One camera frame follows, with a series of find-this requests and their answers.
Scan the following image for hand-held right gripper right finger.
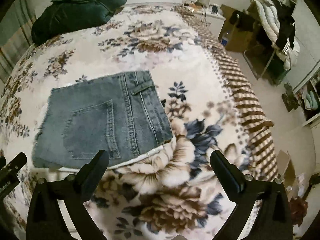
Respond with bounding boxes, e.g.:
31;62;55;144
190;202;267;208
210;150;293;240

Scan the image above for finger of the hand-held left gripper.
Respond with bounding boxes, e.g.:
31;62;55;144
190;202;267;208
0;152;27;198

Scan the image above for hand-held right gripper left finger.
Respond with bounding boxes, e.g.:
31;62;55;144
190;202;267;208
26;149;110;240

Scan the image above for blue denim pants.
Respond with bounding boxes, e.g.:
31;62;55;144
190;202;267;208
32;70;174;170

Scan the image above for open cardboard box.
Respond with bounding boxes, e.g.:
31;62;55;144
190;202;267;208
276;150;313;203

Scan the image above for floral blanket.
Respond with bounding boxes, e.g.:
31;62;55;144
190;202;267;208
0;3;278;240

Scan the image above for chair piled with clothes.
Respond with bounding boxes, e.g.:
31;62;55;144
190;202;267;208
250;0;300;70

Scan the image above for white desk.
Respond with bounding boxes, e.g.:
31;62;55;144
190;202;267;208
172;4;227;39

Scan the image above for dark green pillow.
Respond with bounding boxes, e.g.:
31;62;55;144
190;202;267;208
31;0;127;45

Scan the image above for black clothes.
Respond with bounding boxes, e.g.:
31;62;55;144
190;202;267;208
269;0;297;53

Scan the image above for metal frame chair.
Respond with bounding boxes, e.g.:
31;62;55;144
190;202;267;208
243;40;292;85

